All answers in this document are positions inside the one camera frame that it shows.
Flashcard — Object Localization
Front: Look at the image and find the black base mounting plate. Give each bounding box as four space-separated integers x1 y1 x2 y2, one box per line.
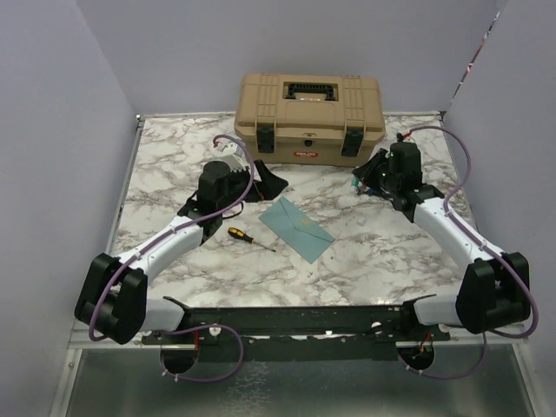
142 303 450 362

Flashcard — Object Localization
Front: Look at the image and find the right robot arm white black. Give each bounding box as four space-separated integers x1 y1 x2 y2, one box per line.
353 142 531 340

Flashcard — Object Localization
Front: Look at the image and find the aluminium frame rail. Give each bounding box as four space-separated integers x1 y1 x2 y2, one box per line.
89 114 145 266

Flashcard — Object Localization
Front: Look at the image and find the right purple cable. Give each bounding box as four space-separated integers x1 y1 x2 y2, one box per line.
399 126 544 380

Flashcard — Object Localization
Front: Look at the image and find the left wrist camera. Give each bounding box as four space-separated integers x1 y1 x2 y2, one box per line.
215 142 248 172

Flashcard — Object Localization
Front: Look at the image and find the tan plastic toolbox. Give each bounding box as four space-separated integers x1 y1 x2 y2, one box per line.
234 73 386 167

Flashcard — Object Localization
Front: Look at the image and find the teal envelope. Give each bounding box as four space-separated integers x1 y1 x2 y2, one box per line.
259 197 335 264

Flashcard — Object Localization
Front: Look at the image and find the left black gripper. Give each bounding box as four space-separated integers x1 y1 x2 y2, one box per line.
219 160 288 213

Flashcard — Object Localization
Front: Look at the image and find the yellow black screwdriver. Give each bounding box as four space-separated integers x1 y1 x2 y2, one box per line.
228 228 276 253

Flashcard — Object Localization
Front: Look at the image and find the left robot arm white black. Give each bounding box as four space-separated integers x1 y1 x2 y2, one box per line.
74 160 288 344

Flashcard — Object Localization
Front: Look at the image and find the green white glue stick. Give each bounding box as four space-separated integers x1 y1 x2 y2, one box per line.
351 176 361 195

